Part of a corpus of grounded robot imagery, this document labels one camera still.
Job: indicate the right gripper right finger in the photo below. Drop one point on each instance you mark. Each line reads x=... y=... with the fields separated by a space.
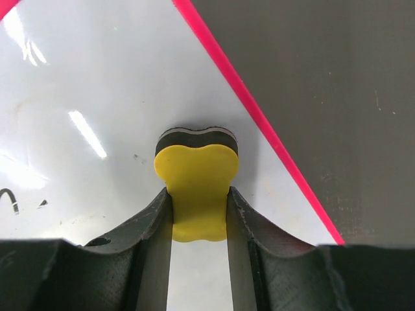
x=273 y=270

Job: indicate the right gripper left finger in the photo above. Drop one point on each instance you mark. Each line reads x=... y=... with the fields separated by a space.
x=126 y=268

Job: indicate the yellow whiteboard eraser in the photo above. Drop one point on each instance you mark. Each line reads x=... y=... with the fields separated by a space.
x=197 y=167

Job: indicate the pink framed whiteboard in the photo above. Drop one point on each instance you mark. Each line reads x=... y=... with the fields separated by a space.
x=88 y=88

